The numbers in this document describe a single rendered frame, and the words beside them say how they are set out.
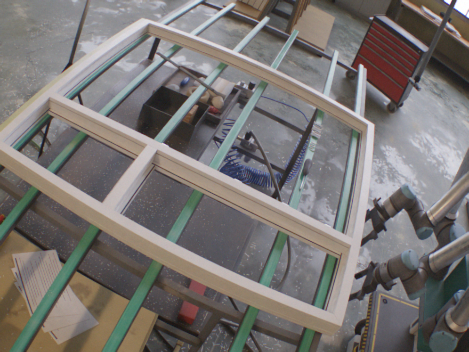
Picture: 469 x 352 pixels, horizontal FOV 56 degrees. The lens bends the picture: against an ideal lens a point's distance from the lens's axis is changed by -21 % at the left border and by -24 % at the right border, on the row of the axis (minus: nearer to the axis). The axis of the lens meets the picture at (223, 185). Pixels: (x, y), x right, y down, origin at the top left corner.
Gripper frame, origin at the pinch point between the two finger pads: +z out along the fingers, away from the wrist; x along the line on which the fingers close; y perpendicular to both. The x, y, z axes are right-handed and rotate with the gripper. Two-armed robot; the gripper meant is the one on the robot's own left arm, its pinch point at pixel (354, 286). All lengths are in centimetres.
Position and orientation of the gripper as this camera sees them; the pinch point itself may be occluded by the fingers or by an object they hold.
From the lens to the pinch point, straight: 214.6
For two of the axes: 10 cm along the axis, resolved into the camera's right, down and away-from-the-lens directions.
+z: -6.0, 3.9, 6.9
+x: -4.3, 5.8, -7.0
